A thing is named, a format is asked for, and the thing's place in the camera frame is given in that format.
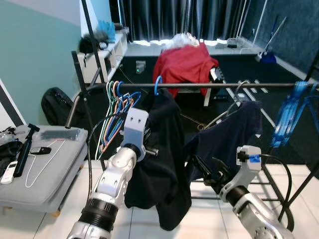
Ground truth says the navy blue garment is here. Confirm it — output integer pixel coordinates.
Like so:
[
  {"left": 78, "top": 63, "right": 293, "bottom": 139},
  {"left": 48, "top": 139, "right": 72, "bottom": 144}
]
[{"left": 184, "top": 101, "right": 263, "bottom": 182}]

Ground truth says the green thin hanger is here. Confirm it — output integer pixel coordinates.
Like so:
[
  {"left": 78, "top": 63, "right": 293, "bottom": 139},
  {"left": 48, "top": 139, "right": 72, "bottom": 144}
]
[{"left": 96, "top": 81, "right": 135, "bottom": 155}]

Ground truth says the orange thin hanger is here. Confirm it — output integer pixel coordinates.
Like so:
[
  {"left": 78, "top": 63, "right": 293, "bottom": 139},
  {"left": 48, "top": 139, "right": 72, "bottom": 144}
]
[{"left": 102, "top": 81, "right": 143, "bottom": 152}]

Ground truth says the light blue plastic hanger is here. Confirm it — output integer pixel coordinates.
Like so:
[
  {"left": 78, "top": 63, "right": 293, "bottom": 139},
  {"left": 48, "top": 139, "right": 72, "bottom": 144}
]
[
  {"left": 299, "top": 82, "right": 319, "bottom": 132},
  {"left": 271, "top": 81, "right": 309, "bottom": 148}
]

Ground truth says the plain black shirt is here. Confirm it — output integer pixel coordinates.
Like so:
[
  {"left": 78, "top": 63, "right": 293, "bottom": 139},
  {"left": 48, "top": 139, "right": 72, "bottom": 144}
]
[{"left": 125, "top": 90, "right": 192, "bottom": 231}]

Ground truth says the black metal clothes rack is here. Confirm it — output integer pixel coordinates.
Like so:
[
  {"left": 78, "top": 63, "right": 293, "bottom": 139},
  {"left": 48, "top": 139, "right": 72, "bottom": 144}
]
[{"left": 65, "top": 0, "right": 319, "bottom": 232}]

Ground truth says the red garment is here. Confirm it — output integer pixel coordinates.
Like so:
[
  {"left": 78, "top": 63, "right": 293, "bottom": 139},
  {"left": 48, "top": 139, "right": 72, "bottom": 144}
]
[{"left": 152, "top": 42, "right": 220, "bottom": 98}]

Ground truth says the white shelf unit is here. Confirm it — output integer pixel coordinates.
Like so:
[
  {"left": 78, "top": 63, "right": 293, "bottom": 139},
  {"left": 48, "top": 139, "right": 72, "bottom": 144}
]
[{"left": 77, "top": 30, "right": 129, "bottom": 84}]

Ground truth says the white desk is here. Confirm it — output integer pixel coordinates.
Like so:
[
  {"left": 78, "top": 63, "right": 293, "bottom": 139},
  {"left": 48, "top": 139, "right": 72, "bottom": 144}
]
[{"left": 117, "top": 39, "right": 265, "bottom": 108}]

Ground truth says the black backpack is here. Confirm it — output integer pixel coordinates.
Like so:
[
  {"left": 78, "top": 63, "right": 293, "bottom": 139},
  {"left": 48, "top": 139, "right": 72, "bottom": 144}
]
[{"left": 41, "top": 87, "right": 83, "bottom": 127}]

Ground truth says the black phone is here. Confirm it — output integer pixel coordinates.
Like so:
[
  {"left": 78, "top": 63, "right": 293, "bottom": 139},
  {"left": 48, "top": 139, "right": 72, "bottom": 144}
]
[{"left": 30, "top": 146, "right": 52, "bottom": 155}]

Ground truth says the white plastic bag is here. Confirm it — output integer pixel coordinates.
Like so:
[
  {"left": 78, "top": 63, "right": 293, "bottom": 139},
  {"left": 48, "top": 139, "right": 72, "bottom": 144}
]
[{"left": 162, "top": 32, "right": 200, "bottom": 50}]

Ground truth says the black bag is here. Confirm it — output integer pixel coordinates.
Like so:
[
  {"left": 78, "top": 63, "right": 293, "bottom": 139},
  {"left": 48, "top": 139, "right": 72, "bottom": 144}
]
[{"left": 79, "top": 31, "right": 116, "bottom": 53}]

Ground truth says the blue head mop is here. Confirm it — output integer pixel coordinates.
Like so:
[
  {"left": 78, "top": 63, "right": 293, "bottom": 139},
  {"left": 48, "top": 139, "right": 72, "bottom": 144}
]
[{"left": 257, "top": 16, "right": 289, "bottom": 64}]

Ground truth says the black handheld stick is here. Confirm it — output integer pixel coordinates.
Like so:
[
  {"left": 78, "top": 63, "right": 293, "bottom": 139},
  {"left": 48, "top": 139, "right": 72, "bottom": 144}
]
[{"left": 12, "top": 123, "right": 40, "bottom": 178}]

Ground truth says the blue packet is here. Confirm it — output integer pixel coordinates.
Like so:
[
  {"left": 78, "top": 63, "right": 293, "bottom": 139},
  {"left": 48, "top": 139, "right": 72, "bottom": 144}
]
[{"left": 97, "top": 19, "right": 116, "bottom": 38}]

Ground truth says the black curtain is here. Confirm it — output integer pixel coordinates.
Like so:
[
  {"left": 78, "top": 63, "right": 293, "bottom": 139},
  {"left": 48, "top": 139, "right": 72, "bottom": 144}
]
[{"left": 109, "top": 0, "right": 272, "bottom": 43}]

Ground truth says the white remote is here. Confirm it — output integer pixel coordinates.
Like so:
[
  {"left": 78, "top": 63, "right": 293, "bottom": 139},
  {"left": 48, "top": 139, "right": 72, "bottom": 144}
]
[{"left": 0, "top": 160, "right": 19, "bottom": 186}]

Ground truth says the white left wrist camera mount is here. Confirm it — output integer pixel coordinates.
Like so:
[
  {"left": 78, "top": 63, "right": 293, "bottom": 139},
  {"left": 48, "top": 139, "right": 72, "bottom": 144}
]
[{"left": 121, "top": 108, "right": 151, "bottom": 161}]

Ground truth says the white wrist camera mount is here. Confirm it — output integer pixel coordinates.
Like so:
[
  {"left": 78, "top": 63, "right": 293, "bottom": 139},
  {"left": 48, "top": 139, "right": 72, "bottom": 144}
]
[
  {"left": 121, "top": 108, "right": 151, "bottom": 161},
  {"left": 227, "top": 145, "right": 263, "bottom": 192}
]

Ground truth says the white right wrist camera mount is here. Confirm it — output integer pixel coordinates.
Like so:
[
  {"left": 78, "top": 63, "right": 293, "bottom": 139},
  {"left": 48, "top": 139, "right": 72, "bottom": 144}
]
[{"left": 227, "top": 145, "right": 263, "bottom": 192}]

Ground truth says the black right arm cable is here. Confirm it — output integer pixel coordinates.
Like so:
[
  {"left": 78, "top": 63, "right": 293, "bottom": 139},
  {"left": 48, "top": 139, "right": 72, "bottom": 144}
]
[{"left": 237, "top": 151, "right": 295, "bottom": 222}]

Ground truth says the black strap bundle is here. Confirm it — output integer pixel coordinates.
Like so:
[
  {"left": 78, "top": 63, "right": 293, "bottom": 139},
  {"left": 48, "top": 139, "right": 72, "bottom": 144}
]
[{"left": 0, "top": 127, "right": 23, "bottom": 162}]

